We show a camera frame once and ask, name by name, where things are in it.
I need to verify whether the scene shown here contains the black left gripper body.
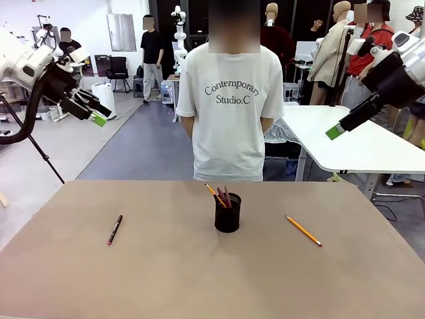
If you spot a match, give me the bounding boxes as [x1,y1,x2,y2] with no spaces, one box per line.
[41,62,80,104]

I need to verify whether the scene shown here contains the white monitor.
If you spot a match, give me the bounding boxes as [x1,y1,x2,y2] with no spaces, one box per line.
[294,41,322,64]

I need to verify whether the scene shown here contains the yellow pencil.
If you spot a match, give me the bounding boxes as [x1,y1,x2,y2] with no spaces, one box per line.
[204,183,228,209]
[285,215,323,247]

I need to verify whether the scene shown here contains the standing person in black T-shirt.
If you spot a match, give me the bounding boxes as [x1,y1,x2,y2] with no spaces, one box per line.
[139,15,165,105]

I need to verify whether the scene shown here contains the mannequin in beige coat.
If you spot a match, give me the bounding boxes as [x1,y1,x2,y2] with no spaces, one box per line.
[307,1,353,106]

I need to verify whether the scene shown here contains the grey metal wall panel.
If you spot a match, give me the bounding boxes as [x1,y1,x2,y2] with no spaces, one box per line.
[106,13,137,53]

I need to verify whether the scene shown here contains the white air purifier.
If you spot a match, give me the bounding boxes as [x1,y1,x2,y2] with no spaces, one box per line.
[91,82,117,121]

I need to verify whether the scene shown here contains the black mesh pen holder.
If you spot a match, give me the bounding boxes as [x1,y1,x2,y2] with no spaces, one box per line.
[214,192,242,233]

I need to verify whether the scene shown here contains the person in white T-shirt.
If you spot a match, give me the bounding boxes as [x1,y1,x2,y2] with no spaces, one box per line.
[176,0,285,183]

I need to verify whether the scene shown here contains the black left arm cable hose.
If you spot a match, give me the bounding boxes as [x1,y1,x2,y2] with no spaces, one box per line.
[0,62,64,145]

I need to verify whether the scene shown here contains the white computer case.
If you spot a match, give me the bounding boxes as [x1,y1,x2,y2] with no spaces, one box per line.
[282,82,300,102]

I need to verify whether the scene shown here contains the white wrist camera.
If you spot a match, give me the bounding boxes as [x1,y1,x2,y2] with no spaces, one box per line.
[54,47,91,72]
[347,36,391,59]

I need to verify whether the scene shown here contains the white robot with red part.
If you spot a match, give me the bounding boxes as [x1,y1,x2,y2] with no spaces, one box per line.
[33,23,64,58]

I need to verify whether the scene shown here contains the mannequin in dark red top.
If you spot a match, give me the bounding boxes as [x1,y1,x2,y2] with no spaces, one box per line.
[260,2,296,69]

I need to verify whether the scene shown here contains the dark grey cabinet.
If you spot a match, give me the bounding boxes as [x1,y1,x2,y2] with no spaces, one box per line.
[94,54,112,78]

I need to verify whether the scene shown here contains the person in red shirt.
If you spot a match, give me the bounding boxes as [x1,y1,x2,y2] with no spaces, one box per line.
[341,0,396,110]

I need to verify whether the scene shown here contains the stacked dark plastic stools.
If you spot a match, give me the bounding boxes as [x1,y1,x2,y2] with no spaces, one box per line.
[133,76,147,99]

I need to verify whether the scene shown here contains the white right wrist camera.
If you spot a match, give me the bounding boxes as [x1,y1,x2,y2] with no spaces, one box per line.
[347,36,391,59]

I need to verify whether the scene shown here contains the person's left forearm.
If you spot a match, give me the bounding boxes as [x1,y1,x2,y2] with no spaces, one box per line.
[261,116,277,138]

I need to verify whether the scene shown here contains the black pen with pink cap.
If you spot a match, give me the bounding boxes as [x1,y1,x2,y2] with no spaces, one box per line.
[107,214,124,246]

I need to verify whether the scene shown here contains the black office chair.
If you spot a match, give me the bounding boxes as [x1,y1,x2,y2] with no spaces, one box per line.
[105,56,132,94]

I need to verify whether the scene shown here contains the wood top robot table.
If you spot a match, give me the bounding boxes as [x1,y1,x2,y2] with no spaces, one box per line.
[165,73,182,124]

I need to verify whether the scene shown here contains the clear plastic sheet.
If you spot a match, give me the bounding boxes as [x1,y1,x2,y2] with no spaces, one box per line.
[264,116,301,144]

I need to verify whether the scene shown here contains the black light stand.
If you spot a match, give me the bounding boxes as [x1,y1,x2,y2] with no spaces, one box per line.
[329,28,353,108]

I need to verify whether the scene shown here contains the person's right forearm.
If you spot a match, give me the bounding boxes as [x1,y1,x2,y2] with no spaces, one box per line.
[181,114,195,140]

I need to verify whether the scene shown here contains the seated person in black T-shirt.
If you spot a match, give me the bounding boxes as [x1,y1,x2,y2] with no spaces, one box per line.
[58,27,83,54]

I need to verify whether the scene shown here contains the white desk with rounded corner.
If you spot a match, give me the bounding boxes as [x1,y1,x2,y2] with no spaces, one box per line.
[282,105,425,203]

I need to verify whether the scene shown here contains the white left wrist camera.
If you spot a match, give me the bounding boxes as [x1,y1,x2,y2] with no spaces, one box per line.
[54,47,91,72]

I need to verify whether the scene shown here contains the computer tower with coloured lights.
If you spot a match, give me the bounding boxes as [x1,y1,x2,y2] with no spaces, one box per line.
[160,81,175,106]

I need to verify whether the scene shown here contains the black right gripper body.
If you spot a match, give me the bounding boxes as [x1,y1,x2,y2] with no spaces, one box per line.
[360,51,420,110]

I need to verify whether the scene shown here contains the black floor cable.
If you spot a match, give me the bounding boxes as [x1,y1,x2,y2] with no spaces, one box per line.
[373,195,398,223]

